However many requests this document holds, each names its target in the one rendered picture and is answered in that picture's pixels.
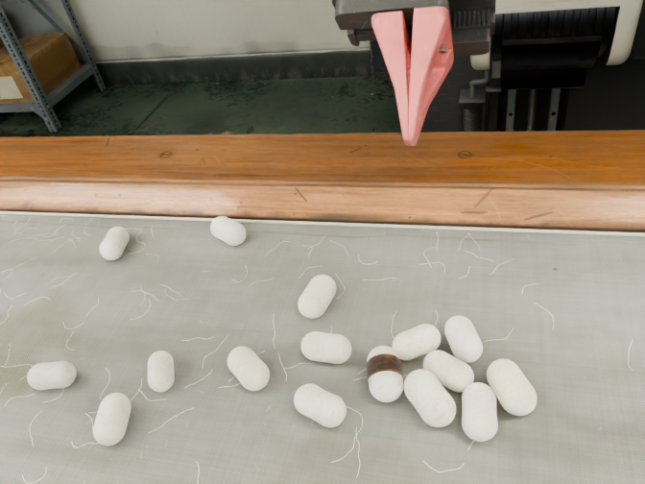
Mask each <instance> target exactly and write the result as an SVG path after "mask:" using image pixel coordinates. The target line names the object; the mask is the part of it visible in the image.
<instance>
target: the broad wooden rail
mask: <svg viewBox="0 0 645 484"><path fill-rule="evenodd" d="M0 211H18V212H47V213H75V214H104V215H132V216H160V217H189V218H216V217H219V216H226V217H227V218H229V219H246V220H275V221H302V222H331V223H360V224H388V225H417V226H446V227H474V228H502V229H531V230H587V231H615V232H644V233H645V130H626V131H541V132H456V133H420V134H419V137H418V143H417V145H416V146H406V145H405V143H404V140H403V138H402V133H298V134H201V135H115V136H27V137H0Z"/></svg>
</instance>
